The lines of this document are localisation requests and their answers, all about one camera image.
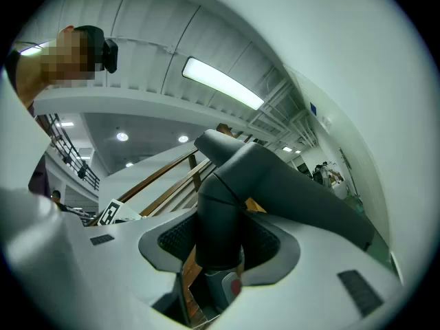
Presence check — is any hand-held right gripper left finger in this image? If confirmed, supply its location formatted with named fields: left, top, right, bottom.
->
left=0, top=187, right=199, bottom=330

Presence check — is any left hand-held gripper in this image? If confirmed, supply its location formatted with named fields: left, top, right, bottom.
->
left=96, top=199, right=142, bottom=227

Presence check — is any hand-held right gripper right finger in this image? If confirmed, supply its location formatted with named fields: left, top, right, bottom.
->
left=206, top=210, right=412, bottom=330

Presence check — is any black vacuum floor nozzle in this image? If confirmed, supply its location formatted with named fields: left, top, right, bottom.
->
left=194, top=129, right=375, bottom=272

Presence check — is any black balcony railing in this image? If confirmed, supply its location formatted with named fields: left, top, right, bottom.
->
left=36, top=113, right=101, bottom=191

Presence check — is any person's head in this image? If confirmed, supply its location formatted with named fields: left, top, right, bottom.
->
left=15, top=25, right=106, bottom=109

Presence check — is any long ceiling light panel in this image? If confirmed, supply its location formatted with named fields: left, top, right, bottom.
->
left=181, top=56, right=265, bottom=111

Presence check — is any teal-headed long-handled broom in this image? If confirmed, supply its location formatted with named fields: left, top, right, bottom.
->
left=338, top=148, right=362, bottom=202

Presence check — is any black head-mounted camera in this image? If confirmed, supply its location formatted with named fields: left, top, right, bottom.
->
left=74, top=25, right=119, bottom=74

